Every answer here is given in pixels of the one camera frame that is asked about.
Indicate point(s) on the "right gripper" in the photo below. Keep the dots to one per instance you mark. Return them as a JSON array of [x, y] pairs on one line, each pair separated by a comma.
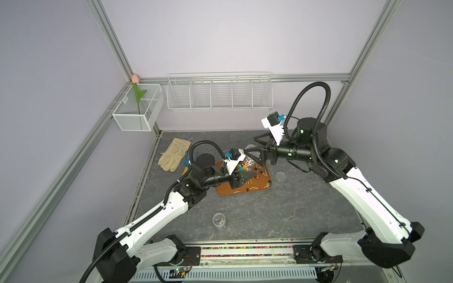
[[265, 154]]

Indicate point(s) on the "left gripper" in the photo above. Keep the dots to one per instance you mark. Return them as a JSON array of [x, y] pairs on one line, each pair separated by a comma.
[[239, 180]]

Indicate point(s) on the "clear plastic jar lid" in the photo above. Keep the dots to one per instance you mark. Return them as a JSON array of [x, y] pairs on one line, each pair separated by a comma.
[[280, 176]]

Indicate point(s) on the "clear jar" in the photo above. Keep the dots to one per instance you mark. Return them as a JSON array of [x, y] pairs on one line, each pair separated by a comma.
[[219, 221], [247, 165]]

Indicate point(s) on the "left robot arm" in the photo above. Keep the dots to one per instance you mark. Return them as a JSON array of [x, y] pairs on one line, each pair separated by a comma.
[[207, 170]]

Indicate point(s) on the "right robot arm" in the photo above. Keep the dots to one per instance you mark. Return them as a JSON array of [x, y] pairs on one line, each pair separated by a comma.
[[388, 239]]

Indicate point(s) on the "orange wooden tray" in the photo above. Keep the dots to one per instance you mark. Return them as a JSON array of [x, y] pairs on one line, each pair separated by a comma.
[[263, 181]]

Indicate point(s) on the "blue garden hand rake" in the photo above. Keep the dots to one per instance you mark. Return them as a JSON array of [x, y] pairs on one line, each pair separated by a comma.
[[187, 164]]

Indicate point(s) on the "beige work glove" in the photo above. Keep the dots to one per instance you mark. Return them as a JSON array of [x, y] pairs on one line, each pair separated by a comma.
[[174, 154]]

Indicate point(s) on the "artificial pink tulip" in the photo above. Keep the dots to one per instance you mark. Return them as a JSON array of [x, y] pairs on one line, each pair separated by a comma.
[[139, 94]]

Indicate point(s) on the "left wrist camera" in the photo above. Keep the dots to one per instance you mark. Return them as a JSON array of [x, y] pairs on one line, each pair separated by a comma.
[[233, 158]]

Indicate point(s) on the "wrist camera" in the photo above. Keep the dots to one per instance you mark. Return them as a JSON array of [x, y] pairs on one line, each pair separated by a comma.
[[274, 123], [233, 158]]

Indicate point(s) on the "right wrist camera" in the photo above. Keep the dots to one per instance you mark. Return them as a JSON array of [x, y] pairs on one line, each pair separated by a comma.
[[274, 123]]

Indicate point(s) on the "white wire wall basket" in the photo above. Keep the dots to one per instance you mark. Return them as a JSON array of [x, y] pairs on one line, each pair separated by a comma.
[[220, 91]]

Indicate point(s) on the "white mesh wall box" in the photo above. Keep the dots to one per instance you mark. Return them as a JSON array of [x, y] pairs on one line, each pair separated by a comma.
[[126, 112]]

